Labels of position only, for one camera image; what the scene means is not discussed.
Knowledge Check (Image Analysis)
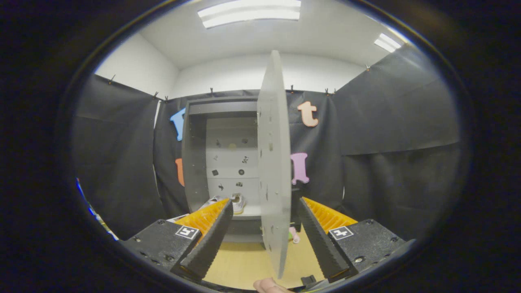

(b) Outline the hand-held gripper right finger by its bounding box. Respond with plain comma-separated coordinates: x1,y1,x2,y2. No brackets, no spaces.
298,197,416,283

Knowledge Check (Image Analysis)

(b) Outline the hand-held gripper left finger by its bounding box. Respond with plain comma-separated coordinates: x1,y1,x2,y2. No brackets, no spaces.
121,198,234,282

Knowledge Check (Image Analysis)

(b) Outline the white shoe with yellow sole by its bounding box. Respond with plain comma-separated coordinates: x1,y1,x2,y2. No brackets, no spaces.
231,193,246,215

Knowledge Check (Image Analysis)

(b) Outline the grey shoe cabinet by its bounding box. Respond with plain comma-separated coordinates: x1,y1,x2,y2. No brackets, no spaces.
181,96,302,244

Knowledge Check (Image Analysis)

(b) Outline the white shoe cabinet door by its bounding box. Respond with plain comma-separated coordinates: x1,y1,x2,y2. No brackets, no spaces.
256,50,292,280

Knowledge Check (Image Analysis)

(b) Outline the white cabinet shelf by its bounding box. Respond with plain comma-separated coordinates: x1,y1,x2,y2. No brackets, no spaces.
232,205,262,221

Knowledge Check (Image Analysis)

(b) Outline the black backdrop cloth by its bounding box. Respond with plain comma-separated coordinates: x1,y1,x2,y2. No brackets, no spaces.
71,43,462,241

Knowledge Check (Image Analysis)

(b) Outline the blue and white object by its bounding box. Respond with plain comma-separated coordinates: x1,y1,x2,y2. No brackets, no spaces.
75,177,119,241

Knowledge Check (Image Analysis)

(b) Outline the small ceiling light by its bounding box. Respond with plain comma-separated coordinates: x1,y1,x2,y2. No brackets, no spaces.
374,33,403,53

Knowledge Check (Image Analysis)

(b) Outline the large ceiling light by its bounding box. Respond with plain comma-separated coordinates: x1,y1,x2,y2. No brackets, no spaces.
197,0,302,29

